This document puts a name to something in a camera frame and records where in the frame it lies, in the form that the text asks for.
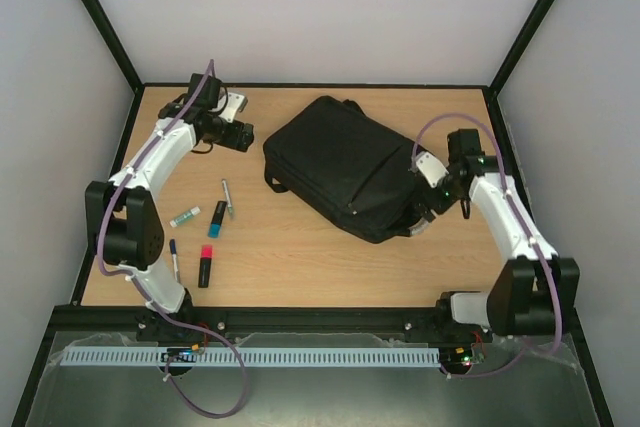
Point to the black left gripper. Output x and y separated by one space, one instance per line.
242 139

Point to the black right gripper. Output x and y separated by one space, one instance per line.
430 202

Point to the black student bag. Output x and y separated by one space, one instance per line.
351 169

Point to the blue-capped white pen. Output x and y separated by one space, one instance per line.
175 262

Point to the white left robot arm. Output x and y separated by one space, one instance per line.
123 224

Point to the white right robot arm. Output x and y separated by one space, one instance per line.
536 288

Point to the green-capped white marker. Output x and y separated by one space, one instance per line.
228 197

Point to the green glue stick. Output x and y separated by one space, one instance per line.
184 217

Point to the blue highlighter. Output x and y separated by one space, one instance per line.
217 219

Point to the pink highlighter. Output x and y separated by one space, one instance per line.
205 266

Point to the metal front tray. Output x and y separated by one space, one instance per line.
504 387

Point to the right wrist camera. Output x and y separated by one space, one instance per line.
428 169

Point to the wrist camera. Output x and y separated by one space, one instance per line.
230 105
428 169

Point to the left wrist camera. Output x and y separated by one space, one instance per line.
230 105

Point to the light blue cable duct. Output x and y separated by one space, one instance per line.
252 357

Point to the black aluminium frame rail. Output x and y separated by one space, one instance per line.
430 325

